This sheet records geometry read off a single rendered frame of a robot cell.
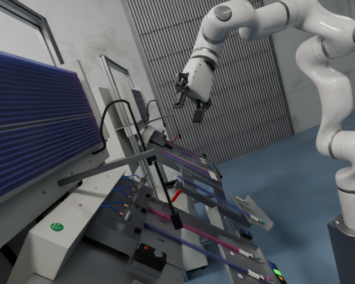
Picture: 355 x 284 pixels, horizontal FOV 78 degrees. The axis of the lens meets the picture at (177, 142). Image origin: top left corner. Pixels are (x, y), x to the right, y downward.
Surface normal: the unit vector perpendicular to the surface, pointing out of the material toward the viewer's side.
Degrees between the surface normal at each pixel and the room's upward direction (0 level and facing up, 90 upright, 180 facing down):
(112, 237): 90
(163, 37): 90
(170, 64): 90
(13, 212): 90
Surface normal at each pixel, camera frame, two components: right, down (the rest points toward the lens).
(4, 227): 0.95, -0.31
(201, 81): 0.70, 0.12
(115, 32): 0.18, 0.12
